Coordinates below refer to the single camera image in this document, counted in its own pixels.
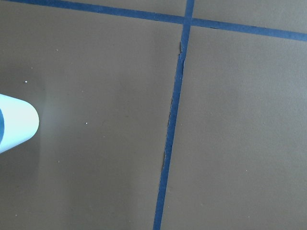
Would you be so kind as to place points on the light blue cup right side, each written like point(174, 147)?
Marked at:
point(19, 121)

